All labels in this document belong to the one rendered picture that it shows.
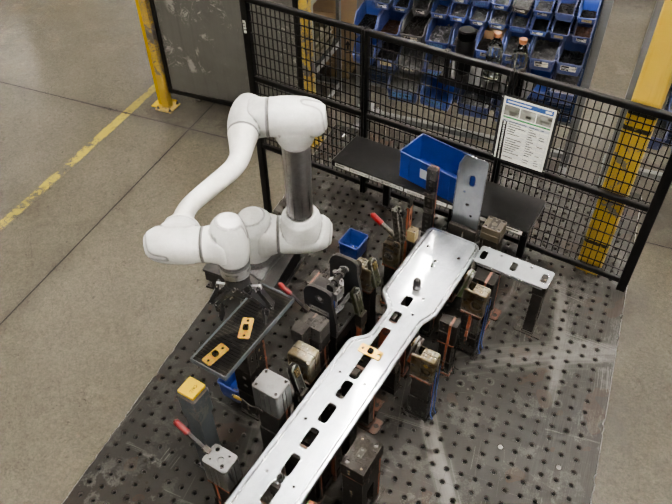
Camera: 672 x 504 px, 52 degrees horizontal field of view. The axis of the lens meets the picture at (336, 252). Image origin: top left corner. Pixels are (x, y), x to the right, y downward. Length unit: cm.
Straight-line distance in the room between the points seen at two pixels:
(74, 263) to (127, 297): 46
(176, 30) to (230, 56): 42
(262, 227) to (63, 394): 151
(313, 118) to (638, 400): 220
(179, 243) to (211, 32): 304
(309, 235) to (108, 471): 110
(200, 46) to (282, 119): 271
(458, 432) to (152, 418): 110
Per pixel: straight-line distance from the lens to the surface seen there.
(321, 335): 231
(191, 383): 212
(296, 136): 229
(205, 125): 516
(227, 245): 187
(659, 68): 257
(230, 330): 222
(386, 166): 299
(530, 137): 279
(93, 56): 628
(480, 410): 260
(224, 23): 472
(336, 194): 336
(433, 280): 256
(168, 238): 192
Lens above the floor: 288
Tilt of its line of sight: 45 degrees down
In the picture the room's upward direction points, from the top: 1 degrees counter-clockwise
